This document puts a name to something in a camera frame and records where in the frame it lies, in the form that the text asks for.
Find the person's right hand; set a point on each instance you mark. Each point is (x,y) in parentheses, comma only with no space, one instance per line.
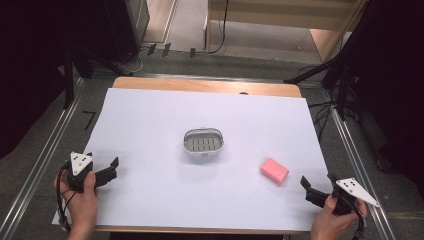
(328,221)

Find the grey soap dish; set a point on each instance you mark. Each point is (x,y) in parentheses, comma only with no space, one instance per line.
(203,142)

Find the person's left hand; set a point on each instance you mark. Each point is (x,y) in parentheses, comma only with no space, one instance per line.
(80,206)

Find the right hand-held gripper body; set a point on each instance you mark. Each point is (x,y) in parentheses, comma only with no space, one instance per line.
(350,195)

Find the black metal stand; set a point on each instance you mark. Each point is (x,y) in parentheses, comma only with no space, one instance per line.
(69,83)
(341,93)

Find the pink soap bar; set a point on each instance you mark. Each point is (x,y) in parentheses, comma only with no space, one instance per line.
(274,171)

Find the metal floor rail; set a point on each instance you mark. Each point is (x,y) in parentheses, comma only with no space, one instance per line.
(40,160)
(363,180)

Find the white paper sheet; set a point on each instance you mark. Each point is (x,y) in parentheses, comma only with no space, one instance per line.
(166,186)

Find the black tape strip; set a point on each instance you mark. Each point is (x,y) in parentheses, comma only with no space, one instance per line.
(166,49)
(192,52)

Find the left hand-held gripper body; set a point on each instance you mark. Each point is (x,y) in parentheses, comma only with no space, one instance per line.
(80,166)

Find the dark cabinet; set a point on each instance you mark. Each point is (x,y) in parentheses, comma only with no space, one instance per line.
(131,23)

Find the light wooden furniture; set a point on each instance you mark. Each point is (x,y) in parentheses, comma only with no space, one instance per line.
(266,13)

